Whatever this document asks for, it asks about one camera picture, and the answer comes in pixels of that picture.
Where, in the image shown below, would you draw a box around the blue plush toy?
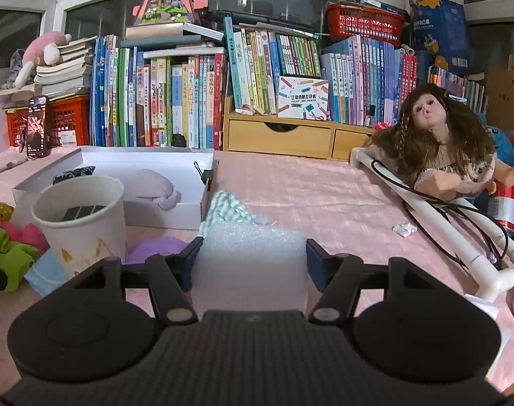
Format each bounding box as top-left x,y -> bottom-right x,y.
479,112 -> 514,170

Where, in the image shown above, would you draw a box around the brown cardboard box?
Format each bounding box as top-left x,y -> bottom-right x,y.
485,55 -> 514,132

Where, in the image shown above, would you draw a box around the green scrunchie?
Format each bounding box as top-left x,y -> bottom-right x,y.
0,222 -> 40,293

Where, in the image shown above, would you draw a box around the blue face mask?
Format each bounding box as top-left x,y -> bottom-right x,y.
23,247 -> 71,297

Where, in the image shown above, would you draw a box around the row of blue purple books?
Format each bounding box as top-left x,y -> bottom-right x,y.
320,34 -> 418,127

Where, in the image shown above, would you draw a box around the blue paper bag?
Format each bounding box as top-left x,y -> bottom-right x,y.
409,0 -> 472,77

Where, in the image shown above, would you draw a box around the pink soft toy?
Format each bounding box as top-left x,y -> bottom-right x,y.
1,221 -> 48,256

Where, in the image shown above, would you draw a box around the pink white plush toy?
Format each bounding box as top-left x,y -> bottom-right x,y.
14,31 -> 72,89

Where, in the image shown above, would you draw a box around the smartphone in dark case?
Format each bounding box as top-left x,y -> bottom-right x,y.
26,95 -> 52,159

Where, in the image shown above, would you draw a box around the red plastic basket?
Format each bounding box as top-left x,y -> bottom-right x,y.
326,2 -> 405,47

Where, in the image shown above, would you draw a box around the crumpled white paper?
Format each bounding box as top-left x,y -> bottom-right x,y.
392,221 -> 418,238

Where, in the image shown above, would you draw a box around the green white striped cloth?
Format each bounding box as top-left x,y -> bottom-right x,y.
199,190 -> 258,238

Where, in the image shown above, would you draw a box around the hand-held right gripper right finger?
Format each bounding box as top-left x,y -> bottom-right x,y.
305,239 -> 437,326

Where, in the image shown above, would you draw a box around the white paper cup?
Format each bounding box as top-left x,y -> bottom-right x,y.
30,176 -> 127,280

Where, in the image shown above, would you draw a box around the black binder clip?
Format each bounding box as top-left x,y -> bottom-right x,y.
193,161 -> 219,191

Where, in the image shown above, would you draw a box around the row of green spine books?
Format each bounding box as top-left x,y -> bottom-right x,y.
223,17 -> 323,115

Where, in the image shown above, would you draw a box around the long black bar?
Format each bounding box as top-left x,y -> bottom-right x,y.
210,8 -> 321,37

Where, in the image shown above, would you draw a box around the white paper sheet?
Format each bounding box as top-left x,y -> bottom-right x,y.
462,292 -> 513,347

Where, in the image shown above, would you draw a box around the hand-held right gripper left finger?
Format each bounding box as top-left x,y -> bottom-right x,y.
73,237 -> 204,326

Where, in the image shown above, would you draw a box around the purple plush toy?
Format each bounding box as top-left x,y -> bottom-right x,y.
124,168 -> 182,211

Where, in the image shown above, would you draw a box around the stack of flat paperback books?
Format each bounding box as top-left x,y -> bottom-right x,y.
0,36 -> 99,98

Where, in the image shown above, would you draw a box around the row of tall upright books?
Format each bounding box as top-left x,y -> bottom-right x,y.
90,34 -> 228,150

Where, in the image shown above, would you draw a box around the books in red basket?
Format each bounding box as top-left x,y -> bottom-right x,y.
335,0 -> 410,15

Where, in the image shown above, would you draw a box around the dark patterned cloth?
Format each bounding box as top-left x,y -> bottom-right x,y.
51,166 -> 97,185

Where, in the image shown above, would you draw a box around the brown haired doll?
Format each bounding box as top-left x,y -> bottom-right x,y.
367,84 -> 514,201

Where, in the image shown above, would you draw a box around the white pipe rack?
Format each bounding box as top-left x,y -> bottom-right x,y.
350,146 -> 514,303

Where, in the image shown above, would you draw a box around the black cable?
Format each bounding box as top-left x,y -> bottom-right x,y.
370,161 -> 509,271

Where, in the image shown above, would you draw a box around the white printed carton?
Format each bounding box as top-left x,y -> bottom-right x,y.
276,75 -> 330,120

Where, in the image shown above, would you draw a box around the row of small pastel books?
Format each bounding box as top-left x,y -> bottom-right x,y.
426,65 -> 490,115

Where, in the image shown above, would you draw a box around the purple cloth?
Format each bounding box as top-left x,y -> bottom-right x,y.
126,237 -> 190,265

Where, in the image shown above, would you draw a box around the red white can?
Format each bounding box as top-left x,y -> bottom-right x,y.
485,180 -> 514,238

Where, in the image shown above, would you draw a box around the red plastic crate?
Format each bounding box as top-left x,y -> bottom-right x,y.
5,95 -> 92,148

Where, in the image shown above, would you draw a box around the spring pen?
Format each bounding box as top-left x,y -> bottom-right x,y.
0,156 -> 29,176

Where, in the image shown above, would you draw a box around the flat books on book row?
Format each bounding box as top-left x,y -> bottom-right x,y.
121,21 -> 226,60

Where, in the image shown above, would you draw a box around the wooden drawer organizer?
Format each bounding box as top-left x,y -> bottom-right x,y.
222,95 -> 378,161

